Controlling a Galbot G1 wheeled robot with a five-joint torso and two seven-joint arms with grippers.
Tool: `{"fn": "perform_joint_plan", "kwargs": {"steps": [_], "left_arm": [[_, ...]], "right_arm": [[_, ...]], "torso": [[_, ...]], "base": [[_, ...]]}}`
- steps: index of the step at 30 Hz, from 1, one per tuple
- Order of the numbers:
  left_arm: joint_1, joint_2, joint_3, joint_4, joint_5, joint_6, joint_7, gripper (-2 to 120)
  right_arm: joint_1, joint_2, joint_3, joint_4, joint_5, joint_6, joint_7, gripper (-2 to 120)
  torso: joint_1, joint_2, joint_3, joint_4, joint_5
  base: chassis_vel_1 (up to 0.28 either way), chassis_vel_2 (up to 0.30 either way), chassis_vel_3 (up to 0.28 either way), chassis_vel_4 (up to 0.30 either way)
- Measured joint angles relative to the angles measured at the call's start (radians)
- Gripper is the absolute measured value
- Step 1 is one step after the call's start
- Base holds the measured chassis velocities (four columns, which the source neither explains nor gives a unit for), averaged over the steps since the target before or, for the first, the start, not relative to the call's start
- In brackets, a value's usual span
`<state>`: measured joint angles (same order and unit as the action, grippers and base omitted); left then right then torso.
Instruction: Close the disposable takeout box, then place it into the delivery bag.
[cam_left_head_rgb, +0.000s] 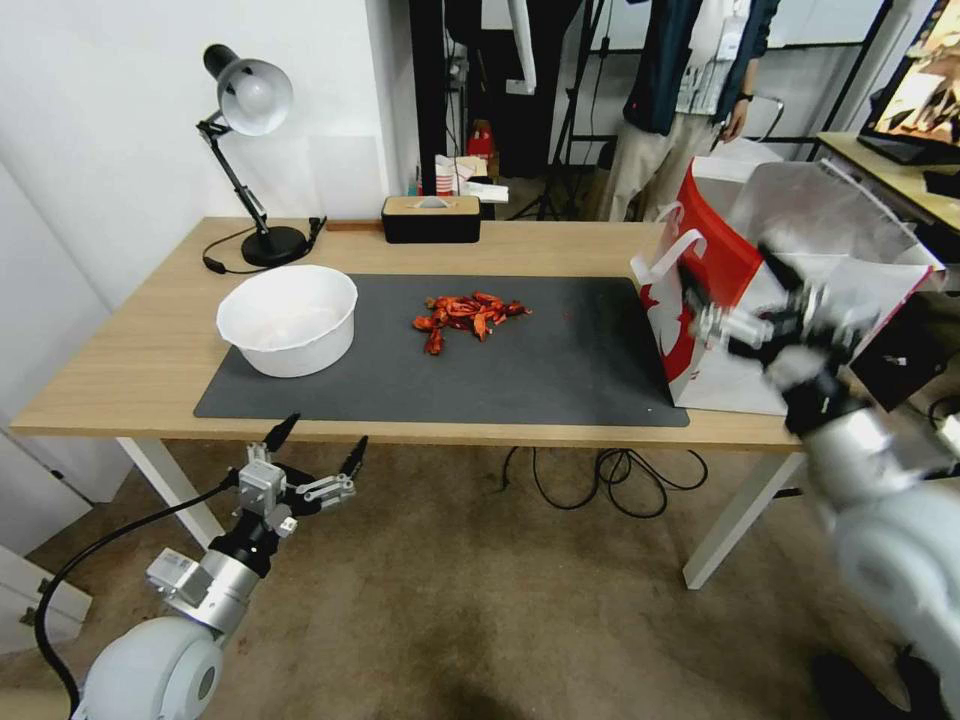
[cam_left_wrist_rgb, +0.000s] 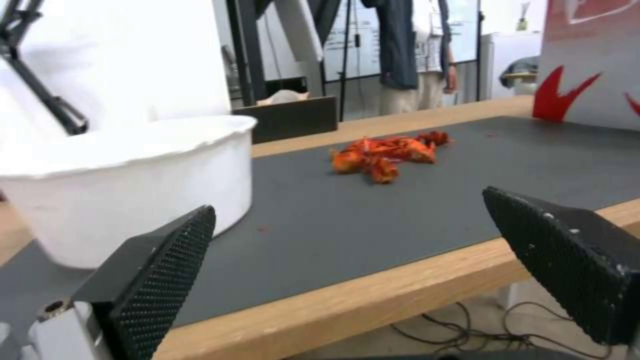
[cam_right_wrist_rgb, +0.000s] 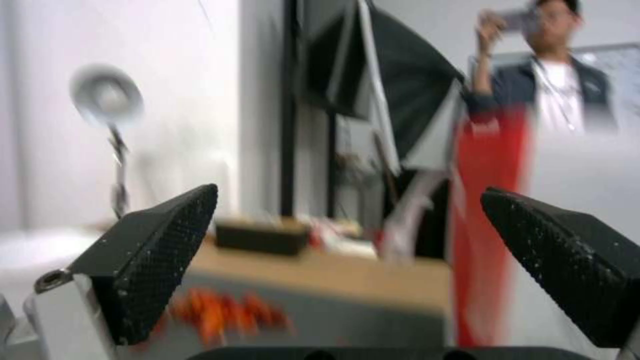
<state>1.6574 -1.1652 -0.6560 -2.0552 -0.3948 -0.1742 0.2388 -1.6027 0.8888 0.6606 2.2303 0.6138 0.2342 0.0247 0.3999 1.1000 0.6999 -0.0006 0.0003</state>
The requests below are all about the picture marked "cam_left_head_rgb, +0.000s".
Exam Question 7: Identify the wooden side table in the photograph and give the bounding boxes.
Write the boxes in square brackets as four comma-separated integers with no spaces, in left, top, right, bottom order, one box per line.
[813,131,960,249]

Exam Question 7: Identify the white cabinet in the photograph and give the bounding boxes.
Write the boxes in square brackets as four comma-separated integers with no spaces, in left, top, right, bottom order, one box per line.
[0,424,136,560]

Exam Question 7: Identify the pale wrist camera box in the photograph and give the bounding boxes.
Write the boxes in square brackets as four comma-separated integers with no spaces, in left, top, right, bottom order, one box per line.
[238,443,291,520]

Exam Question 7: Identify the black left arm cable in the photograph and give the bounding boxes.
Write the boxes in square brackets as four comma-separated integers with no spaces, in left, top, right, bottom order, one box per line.
[35,479,245,714]

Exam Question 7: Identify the red white delivery bag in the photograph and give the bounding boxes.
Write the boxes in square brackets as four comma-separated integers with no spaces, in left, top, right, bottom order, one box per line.
[629,153,948,418]

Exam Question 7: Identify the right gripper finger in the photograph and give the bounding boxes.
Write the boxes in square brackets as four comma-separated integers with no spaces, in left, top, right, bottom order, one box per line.
[677,257,768,348]
[755,238,829,320]

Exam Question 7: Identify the black floor cables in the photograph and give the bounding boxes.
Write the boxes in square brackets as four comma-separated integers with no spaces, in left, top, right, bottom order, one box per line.
[497,446,711,520]

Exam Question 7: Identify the white box with latch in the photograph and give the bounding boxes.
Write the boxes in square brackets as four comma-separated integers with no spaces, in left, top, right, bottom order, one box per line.
[0,542,94,657]

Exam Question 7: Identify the white round takeout box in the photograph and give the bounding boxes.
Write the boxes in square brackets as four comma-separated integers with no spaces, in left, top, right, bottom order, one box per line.
[216,263,359,379]

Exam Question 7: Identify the person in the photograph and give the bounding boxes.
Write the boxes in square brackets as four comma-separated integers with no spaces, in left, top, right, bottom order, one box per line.
[598,0,785,223]

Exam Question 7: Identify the dark grey table mat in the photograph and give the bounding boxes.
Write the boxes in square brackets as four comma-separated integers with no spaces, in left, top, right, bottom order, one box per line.
[193,273,691,430]

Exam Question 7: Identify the black tripod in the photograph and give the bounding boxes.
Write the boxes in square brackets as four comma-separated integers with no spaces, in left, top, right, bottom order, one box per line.
[508,0,610,223]

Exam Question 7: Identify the black desk lamp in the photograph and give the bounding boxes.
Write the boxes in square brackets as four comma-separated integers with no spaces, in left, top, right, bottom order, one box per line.
[196,43,310,268]

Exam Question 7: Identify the black lamp cable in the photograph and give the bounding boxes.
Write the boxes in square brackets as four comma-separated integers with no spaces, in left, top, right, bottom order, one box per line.
[200,215,328,276]

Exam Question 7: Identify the white paper stack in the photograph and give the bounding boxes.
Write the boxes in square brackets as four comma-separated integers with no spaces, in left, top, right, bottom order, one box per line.
[452,155,511,205]

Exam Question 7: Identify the red canister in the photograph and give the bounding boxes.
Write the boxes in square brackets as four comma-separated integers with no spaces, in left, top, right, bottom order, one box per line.
[467,119,501,180]

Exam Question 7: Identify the wooden table white legs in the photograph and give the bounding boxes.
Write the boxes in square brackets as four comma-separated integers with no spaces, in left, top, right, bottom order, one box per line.
[8,215,826,594]

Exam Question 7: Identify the computer monitor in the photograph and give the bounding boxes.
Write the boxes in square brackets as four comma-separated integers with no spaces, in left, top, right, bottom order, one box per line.
[857,0,960,168]

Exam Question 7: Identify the black tissue box wooden lid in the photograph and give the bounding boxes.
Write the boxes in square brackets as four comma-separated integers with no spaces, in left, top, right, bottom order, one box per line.
[380,194,482,245]

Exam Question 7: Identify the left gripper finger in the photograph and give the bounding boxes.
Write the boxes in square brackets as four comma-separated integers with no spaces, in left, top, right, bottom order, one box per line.
[294,435,370,511]
[247,412,301,466]

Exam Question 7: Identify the pile of red dried chilies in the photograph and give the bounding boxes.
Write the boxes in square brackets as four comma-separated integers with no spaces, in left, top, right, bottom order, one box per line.
[411,290,532,358]

